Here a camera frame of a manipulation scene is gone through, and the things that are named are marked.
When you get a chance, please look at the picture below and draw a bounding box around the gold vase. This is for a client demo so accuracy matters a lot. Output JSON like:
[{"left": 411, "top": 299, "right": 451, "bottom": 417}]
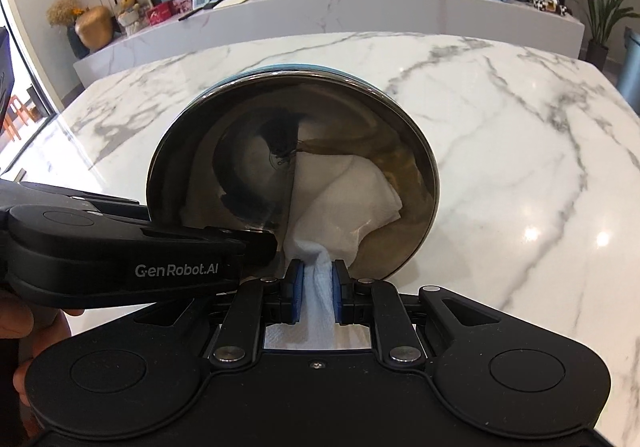
[{"left": 75, "top": 6, "right": 115, "bottom": 52}]

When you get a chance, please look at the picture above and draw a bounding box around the white paper towel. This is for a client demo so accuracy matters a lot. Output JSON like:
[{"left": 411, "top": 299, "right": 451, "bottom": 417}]
[{"left": 282, "top": 154, "right": 404, "bottom": 349}]

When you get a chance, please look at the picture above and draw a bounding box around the steel bowl with blue outside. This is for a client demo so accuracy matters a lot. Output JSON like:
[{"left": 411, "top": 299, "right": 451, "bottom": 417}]
[{"left": 146, "top": 63, "right": 441, "bottom": 284}]

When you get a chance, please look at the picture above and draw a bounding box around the person's left hand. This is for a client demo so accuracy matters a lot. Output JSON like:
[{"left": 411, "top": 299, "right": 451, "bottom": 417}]
[{"left": 0, "top": 287, "right": 86, "bottom": 394}]

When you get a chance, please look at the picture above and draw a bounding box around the orange wooden stool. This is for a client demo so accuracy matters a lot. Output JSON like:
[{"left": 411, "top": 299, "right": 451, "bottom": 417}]
[{"left": 6, "top": 94, "right": 39, "bottom": 139}]

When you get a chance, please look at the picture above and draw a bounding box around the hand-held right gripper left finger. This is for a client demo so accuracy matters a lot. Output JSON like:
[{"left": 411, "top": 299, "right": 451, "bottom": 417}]
[{"left": 132, "top": 261, "right": 304, "bottom": 369}]

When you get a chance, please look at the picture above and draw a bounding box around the dark vase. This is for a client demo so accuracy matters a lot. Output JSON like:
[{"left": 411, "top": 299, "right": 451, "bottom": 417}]
[{"left": 66, "top": 24, "right": 91, "bottom": 59}]

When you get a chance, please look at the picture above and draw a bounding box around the red box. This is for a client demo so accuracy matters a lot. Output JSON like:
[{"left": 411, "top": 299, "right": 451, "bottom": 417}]
[{"left": 145, "top": 3, "right": 174, "bottom": 27}]

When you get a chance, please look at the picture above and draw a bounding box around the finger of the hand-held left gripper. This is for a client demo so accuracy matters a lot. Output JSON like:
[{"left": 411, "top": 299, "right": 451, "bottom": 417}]
[
  {"left": 0, "top": 180, "right": 152, "bottom": 224},
  {"left": 142, "top": 224, "right": 279, "bottom": 274}
]

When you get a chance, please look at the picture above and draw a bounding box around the grey metal trash bin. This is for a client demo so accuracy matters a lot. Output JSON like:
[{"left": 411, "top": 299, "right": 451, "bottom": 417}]
[{"left": 617, "top": 24, "right": 640, "bottom": 104}]

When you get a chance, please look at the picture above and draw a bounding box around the potted green plant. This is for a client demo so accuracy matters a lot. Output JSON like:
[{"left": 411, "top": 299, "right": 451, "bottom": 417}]
[{"left": 560, "top": 0, "right": 629, "bottom": 71}]

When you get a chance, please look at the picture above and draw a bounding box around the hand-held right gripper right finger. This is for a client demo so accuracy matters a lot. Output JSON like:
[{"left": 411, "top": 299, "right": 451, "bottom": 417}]
[{"left": 332, "top": 260, "right": 501, "bottom": 369}]

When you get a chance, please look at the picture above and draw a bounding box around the dried flower bouquet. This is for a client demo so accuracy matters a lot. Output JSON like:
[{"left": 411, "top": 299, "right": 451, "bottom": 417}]
[{"left": 46, "top": 0, "right": 83, "bottom": 28}]

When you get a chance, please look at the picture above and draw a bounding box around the beige plush doll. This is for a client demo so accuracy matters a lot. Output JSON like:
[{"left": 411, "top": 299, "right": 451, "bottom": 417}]
[{"left": 116, "top": 0, "right": 141, "bottom": 36}]

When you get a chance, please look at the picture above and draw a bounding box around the black and white plush toy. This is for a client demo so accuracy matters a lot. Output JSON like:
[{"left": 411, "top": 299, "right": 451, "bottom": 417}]
[{"left": 527, "top": 0, "right": 569, "bottom": 18}]

